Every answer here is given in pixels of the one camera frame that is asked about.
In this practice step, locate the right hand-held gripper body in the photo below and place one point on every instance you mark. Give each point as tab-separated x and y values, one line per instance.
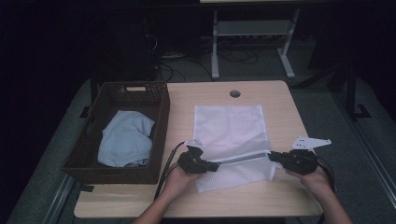
300	161

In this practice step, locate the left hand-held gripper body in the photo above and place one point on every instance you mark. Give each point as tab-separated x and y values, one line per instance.
193	163

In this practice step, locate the white mesh laundry bag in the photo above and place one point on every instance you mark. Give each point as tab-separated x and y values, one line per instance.
230	130

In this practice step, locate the light blue garment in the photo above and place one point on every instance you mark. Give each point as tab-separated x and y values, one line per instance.
124	140

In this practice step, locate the brown woven basket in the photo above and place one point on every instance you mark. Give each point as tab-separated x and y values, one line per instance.
93	174

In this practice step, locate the person's left hand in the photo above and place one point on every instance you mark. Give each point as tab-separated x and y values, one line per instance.
179	183

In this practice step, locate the person's right hand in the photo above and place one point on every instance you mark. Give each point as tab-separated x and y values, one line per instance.
317	183

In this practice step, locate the black metal stand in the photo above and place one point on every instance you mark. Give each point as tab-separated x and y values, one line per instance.
351	93

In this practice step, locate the grey power strip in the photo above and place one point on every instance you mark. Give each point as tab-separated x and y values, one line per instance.
172	56

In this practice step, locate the dark tape strip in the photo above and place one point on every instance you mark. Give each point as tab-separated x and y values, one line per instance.
86	188

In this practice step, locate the metal floor rail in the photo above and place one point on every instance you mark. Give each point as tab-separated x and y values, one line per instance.
60	199
373	161

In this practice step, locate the black floor bracket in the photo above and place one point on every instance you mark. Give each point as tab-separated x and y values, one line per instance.
84	112

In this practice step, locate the white metal desk frame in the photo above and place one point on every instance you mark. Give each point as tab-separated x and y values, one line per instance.
252	28

